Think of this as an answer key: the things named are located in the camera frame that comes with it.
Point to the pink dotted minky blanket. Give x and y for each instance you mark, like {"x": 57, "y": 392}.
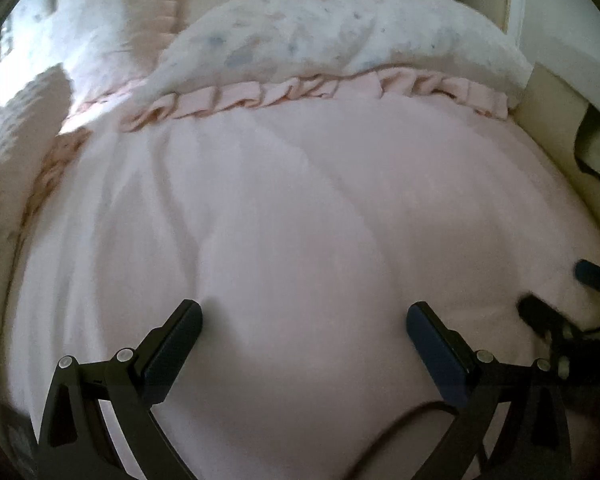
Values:
{"x": 34, "y": 153}

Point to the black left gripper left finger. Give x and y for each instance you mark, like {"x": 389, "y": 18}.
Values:
{"x": 75, "y": 442}

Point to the large floral ruffled pillow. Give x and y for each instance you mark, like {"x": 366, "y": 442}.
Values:
{"x": 258, "y": 52}

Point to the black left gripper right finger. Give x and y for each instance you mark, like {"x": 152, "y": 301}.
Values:
{"x": 534, "y": 440}

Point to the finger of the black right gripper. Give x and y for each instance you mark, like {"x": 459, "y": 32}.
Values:
{"x": 588, "y": 274}
{"x": 553, "y": 328}

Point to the small floral ruffled pillow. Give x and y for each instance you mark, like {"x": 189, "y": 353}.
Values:
{"x": 104, "y": 46}

